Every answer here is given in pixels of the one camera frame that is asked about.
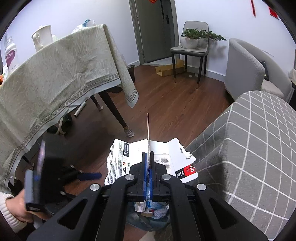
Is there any white torn phone box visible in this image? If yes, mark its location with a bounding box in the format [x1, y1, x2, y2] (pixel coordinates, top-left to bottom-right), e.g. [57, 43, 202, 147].
[104, 138, 198, 185]

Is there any person's left forearm sleeve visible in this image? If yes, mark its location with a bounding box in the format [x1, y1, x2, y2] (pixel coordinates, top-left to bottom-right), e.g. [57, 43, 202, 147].
[0, 192, 27, 233]

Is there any dark teal trash bin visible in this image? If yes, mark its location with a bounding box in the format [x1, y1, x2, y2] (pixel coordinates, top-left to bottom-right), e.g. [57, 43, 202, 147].
[126, 202, 171, 232]

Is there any person's left hand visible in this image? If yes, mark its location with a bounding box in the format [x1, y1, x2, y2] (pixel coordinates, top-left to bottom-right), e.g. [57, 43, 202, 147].
[6, 189, 51, 223]

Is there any dark wooden table leg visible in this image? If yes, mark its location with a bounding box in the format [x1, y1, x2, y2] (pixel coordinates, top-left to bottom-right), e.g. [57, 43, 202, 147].
[98, 90, 134, 138]

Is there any flat cardboard box on floor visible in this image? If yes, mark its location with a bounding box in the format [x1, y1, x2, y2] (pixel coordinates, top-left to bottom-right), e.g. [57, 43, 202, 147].
[155, 59, 185, 77]

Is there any grey checked round tablecloth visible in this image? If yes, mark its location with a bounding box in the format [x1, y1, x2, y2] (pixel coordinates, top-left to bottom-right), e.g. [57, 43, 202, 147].
[186, 91, 295, 240]

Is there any black bin under table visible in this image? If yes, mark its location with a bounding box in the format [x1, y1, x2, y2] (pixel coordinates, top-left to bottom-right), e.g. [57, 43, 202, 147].
[127, 65, 135, 82]

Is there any beige patterned tablecloth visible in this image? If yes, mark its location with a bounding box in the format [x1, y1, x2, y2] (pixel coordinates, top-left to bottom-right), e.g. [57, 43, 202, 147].
[1, 24, 138, 193]

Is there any grey dining chair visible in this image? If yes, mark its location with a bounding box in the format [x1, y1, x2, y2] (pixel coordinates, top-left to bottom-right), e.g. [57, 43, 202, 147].
[170, 21, 209, 89]

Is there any white bottle purple label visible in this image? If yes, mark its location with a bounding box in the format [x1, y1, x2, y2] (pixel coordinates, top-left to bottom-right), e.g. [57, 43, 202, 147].
[4, 34, 20, 73]

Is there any potted green plant white pot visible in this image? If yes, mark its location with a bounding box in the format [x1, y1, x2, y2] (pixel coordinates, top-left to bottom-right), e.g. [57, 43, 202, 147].
[180, 28, 226, 49]

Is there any grey armchair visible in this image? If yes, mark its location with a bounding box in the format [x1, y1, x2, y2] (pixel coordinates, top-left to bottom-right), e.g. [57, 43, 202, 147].
[224, 38, 293, 102]

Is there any grey green door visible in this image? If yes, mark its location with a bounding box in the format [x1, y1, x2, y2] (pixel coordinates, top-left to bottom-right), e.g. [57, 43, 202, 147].
[129, 0, 179, 65]

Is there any black handbag on armchair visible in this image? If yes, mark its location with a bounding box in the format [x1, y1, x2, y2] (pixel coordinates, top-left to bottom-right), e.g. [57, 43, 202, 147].
[260, 61, 269, 81]

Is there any white ceramic jug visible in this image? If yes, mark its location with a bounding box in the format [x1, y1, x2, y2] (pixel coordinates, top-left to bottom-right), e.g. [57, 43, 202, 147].
[31, 25, 53, 51]

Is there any white plastic bag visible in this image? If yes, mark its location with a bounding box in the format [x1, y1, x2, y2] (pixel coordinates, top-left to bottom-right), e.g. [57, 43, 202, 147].
[72, 19, 96, 33]

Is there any red chinese knot ornament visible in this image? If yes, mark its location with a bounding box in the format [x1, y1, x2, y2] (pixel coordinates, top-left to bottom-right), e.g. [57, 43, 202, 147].
[250, 0, 256, 17]

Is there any right red couplet scroll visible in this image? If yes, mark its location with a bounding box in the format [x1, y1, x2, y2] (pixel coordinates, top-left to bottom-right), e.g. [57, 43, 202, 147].
[268, 7, 279, 19]

